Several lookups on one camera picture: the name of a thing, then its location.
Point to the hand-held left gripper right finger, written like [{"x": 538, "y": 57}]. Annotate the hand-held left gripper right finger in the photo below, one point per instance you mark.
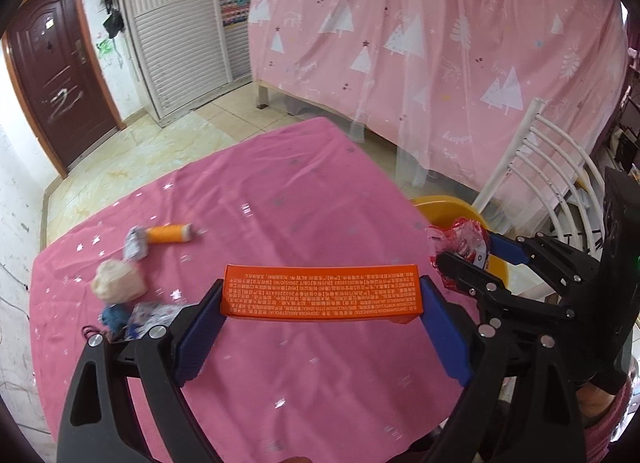
[{"x": 445, "y": 338}]

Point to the cream crumpled ball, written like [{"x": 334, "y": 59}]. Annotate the cream crumpled ball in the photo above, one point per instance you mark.
[{"x": 117, "y": 280}]

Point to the small black hanging bag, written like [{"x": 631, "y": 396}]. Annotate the small black hanging bag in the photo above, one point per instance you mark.
[{"x": 114, "y": 23}]

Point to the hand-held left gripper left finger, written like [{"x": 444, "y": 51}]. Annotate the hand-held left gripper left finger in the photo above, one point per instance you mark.
[{"x": 200, "y": 338}]

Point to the white metal chair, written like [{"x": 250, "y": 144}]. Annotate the white metal chair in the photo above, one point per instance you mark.
[{"x": 505, "y": 163}]

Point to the blue crumpled wrapper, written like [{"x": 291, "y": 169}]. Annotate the blue crumpled wrapper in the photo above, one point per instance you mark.
[{"x": 114, "y": 317}]

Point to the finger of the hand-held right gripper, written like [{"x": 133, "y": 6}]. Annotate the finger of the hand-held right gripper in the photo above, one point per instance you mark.
[
  {"x": 465, "y": 273},
  {"x": 505, "y": 249}
]

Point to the pink star tablecloth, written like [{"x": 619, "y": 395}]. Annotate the pink star tablecloth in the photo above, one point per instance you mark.
[{"x": 300, "y": 193}]

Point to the silver foil wrapper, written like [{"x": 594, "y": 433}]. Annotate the silver foil wrapper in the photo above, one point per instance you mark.
[{"x": 135, "y": 245}]

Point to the red and white wrapper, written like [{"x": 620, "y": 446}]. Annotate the red and white wrapper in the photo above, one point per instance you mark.
[{"x": 465, "y": 243}]

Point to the wooden bed frame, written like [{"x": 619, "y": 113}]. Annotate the wooden bed frame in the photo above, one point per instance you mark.
[{"x": 261, "y": 95}]

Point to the white dotted wrapper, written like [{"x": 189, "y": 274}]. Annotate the white dotted wrapper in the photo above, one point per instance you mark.
[{"x": 152, "y": 315}]

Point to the dark shelf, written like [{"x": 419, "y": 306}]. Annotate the dark shelf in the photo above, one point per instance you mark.
[{"x": 627, "y": 148}]

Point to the long orange box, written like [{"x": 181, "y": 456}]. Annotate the long orange box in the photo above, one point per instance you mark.
[{"x": 320, "y": 293}]

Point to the pink tree-print bed curtain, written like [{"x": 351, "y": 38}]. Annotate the pink tree-print bed curtain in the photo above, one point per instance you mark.
[{"x": 425, "y": 68}]

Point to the person's right hand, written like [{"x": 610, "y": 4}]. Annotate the person's right hand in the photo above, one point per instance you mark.
[{"x": 592, "y": 400}]

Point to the orange tube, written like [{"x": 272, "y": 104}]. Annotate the orange tube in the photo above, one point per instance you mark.
[{"x": 170, "y": 233}]

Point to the dark brown door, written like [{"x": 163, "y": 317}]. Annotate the dark brown door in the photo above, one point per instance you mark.
[{"x": 55, "y": 78}]

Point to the white louvered wardrobe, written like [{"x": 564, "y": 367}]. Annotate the white louvered wardrobe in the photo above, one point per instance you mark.
[{"x": 175, "y": 43}]

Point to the person's right forearm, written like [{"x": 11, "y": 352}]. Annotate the person's right forearm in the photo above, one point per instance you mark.
[{"x": 612, "y": 435}]

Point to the yellow chair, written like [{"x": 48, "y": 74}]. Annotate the yellow chair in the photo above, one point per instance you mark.
[{"x": 440, "y": 205}]

